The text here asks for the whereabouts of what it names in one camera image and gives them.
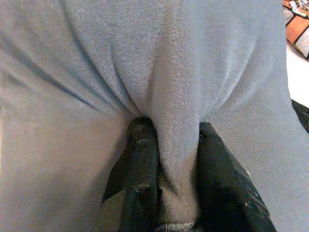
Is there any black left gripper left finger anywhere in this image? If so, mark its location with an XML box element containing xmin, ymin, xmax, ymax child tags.
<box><xmin>101</xmin><ymin>116</ymin><xmax>160</xmax><ymax>232</ymax></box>

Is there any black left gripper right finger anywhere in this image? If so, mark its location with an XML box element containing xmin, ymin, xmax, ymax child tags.
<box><xmin>197</xmin><ymin>122</ymin><xmax>277</xmax><ymax>232</ymax></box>

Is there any grey plush pillow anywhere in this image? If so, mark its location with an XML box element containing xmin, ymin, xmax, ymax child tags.
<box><xmin>0</xmin><ymin>0</ymin><xmax>309</xmax><ymax>232</ymax></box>

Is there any white quilted mattress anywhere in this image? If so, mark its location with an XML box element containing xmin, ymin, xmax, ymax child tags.
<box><xmin>286</xmin><ymin>40</ymin><xmax>309</xmax><ymax>102</ymax></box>

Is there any yellow cartoon print blanket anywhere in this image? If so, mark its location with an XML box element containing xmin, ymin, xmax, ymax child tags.
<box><xmin>282</xmin><ymin>0</ymin><xmax>309</xmax><ymax>58</ymax></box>

